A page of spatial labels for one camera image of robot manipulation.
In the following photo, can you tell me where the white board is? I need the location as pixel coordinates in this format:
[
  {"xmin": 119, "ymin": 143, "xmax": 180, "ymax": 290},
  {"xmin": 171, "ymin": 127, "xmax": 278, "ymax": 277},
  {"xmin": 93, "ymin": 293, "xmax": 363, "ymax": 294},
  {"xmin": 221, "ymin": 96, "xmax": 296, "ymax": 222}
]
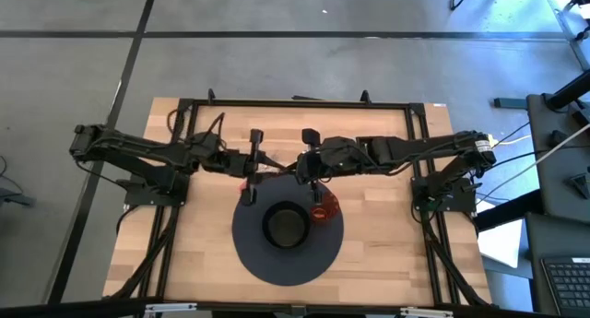
[{"xmin": 476, "ymin": 218, "xmax": 525, "ymax": 270}]

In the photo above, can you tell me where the small black box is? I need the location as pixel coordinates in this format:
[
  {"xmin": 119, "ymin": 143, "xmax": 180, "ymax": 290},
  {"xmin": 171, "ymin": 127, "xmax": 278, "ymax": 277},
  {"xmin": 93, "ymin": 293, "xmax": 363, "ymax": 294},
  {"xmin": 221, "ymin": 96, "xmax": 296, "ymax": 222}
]
[{"xmin": 548, "ymin": 129, "xmax": 569, "ymax": 149}]

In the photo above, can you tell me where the orange faceted plastic cup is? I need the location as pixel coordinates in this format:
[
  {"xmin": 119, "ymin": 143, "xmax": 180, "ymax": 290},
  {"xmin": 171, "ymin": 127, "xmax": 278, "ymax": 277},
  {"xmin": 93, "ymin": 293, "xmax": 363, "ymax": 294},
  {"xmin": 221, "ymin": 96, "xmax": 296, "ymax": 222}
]
[{"xmin": 309, "ymin": 191, "xmax": 343, "ymax": 226}]

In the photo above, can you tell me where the grey metal foot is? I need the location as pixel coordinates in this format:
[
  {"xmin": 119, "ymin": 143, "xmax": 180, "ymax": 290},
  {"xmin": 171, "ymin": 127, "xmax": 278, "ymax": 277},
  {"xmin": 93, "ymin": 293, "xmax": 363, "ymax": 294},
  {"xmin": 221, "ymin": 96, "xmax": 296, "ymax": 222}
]
[{"xmin": 493, "ymin": 96, "xmax": 529, "ymax": 110}]

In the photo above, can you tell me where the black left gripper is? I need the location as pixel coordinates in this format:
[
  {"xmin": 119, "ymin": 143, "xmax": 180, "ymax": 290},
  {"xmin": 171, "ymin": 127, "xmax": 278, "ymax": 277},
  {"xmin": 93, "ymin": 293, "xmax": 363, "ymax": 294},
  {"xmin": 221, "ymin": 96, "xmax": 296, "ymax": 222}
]
[{"xmin": 215, "ymin": 127, "xmax": 290, "ymax": 207}]

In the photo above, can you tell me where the black bowl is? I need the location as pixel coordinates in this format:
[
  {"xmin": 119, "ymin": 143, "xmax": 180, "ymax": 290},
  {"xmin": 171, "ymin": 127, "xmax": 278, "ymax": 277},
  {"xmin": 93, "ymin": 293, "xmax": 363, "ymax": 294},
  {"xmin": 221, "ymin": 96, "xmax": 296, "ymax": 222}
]
[{"xmin": 261, "ymin": 199, "xmax": 312, "ymax": 251}]

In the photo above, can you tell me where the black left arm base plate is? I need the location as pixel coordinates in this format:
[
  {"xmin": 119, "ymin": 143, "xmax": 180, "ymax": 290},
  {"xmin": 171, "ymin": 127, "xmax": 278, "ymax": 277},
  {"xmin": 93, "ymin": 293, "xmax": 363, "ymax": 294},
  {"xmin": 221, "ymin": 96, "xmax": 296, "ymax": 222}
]
[{"xmin": 117, "ymin": 177, "xmax": 191, "ymax": 207}]

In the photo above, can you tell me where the black keyboard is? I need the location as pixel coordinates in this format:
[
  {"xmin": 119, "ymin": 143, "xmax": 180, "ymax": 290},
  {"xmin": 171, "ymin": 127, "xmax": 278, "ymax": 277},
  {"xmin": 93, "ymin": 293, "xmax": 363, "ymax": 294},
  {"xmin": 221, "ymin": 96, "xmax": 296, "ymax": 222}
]
[{"xmin": 540, "ymin": 256, "xmax": 590, "ymax": 317}]

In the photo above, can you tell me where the black aluminium table frame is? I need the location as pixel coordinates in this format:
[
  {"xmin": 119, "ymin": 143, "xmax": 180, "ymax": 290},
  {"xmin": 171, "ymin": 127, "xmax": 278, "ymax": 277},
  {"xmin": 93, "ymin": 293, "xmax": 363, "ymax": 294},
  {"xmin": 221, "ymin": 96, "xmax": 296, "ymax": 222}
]
[{"xmin": 103, "ymin": 96, "xmax": 493, "ymax": 310}]

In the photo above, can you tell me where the round dark woven placemat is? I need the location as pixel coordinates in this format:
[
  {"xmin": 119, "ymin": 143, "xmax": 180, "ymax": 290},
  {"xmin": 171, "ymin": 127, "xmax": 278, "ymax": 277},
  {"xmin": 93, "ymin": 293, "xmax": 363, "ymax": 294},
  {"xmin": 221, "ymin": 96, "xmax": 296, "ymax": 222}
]
[{"xmin": 230, "ymin": 173, "xmax": 346, "ymax": 288}]

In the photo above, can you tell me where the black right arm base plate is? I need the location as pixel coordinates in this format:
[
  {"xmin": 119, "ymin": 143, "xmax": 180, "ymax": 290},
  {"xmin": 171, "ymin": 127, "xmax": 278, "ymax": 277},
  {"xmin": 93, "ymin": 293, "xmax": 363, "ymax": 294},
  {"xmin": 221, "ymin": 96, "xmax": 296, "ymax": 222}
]
[{"xmin": 411, "ymin": 174, "xmax": 479, "ymax": 214}]

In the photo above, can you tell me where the black triangular stand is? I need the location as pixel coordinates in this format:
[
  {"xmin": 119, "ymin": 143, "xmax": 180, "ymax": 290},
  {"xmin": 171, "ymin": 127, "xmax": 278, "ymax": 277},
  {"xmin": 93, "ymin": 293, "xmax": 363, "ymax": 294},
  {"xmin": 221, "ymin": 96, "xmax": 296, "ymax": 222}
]
[{"xmin": 563, "ymin": 171, "xmax": 590, "ymax": 200}]

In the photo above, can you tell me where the black horizontal crossbeam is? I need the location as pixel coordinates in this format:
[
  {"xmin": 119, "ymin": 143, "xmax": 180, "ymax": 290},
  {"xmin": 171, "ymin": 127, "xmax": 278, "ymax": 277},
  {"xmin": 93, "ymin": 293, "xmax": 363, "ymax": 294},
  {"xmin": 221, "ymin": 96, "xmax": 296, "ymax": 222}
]
[{"xmin": 0, "ymin": 298, "xmax": 590, "ymax": 318}]

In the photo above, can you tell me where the silver bracket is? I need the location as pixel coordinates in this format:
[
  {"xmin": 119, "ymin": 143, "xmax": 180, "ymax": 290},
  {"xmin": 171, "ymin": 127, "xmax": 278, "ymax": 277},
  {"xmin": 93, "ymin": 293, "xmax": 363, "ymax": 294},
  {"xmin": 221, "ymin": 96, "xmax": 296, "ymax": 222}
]
[
  {"xmin": 399, "ymin": 306, "xmax": 455, "ymax": 318},
  {"xmin": 144, "ymin": 302, "xmax": 198, "ymax": 315}
]

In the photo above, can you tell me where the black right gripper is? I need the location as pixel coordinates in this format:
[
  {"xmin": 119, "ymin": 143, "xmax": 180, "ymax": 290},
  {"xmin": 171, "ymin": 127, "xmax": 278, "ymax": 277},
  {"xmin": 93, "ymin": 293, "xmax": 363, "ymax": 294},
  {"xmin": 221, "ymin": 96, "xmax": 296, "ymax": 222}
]
[{"xmin": 282, "ymin": 127, "xmax": 325, "ymax": 206}]

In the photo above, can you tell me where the metal rail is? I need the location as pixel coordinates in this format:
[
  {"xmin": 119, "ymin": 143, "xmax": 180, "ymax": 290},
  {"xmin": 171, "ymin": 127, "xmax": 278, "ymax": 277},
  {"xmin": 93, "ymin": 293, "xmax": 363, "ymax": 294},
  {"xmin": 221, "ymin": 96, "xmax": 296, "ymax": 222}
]
[{"xmin": 542, "ymin": 0, "xmax": 590, "ymax": 71}]

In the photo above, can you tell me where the black desk leg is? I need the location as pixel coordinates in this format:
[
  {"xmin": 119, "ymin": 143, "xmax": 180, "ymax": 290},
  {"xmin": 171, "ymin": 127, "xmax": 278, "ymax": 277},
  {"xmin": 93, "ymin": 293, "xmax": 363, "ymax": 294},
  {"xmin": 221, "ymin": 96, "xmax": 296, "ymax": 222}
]
[{"xmin": 473, "ymin": 188, "xmax": 544, "ymax": 232}]

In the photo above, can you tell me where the black floor cable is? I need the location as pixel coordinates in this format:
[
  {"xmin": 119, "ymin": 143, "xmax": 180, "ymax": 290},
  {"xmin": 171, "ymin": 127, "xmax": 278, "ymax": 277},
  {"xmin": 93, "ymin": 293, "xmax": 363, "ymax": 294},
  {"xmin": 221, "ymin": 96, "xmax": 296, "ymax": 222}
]
[{"xmin": 488, "ymin": 145, "xmax": 590, "ymax": 174}]

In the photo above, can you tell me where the white cable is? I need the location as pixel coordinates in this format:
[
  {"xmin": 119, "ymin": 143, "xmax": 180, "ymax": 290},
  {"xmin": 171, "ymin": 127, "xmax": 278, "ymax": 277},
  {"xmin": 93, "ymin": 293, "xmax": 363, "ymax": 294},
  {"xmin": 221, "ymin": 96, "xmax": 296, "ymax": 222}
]
[{"xmin": 474, "ymin": 123, "xmax": 590, "ymax": 205}]

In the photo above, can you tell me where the dark grey desk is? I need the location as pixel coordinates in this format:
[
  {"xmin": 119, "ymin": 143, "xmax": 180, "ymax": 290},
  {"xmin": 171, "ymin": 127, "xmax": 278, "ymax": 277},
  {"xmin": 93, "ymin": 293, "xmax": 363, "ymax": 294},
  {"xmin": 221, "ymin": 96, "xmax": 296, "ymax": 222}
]
[{"xmin": 524, "ymin": 211, "xmax": 590, "ymax": 318}]

